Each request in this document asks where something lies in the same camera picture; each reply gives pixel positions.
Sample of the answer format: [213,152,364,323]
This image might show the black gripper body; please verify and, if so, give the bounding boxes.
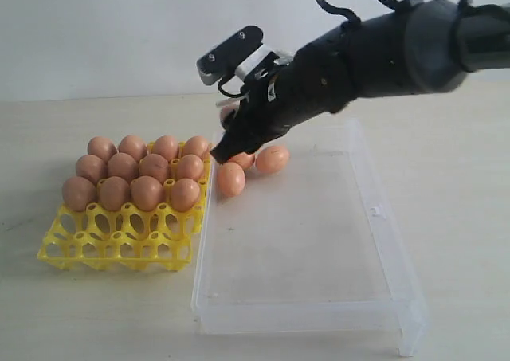
[229,64,347,146]

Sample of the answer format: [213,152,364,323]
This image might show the brown egg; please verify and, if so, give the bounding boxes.
[217,163,246,198]
[131,175,164,212]
[170,178,200,212]
[151,135,179,162]
[175,154,204,181]
[139,153,171,183]
[219,105,238,130]
[87,136,117,163]
[118,135,148,162]
[75,155,108,185]
[255,145,290,174]
[61,176,97,212]
[99,176,131,211]
[229,152,256,171]
[107,152,139,183]
[182,135,210,159]

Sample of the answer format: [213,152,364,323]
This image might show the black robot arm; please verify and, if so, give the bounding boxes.
[198,0,509,163]

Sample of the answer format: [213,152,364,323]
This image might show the clear plastic container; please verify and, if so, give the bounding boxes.
[191,119,428,356]

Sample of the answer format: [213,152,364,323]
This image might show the yellow plastic egg tray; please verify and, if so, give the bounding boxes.
[37,142,211,271]

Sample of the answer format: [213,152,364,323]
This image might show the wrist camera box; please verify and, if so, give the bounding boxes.
[196,26,264,86]

